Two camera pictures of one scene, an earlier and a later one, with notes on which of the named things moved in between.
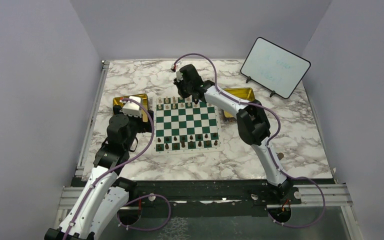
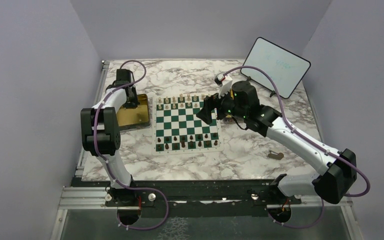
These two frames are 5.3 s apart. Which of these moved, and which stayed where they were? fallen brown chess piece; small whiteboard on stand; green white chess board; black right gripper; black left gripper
Moved: black left gripper; black right gripper
Stayed: small whiteboard on stand; fallen brown chess piece; green white chess board
